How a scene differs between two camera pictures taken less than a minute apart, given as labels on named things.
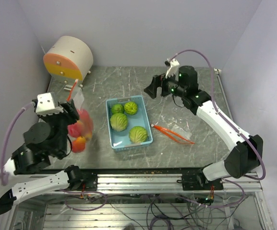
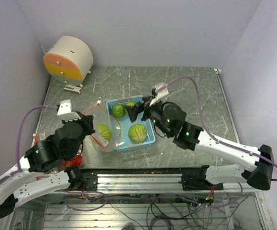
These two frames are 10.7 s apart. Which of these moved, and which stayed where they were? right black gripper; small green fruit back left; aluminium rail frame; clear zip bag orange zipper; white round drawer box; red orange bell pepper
Moved: red orange bell pepper; clear zip bag orange zipper; right black gripper
Stayed: small green fruit back left; white round drawer box; aluminium rail frame
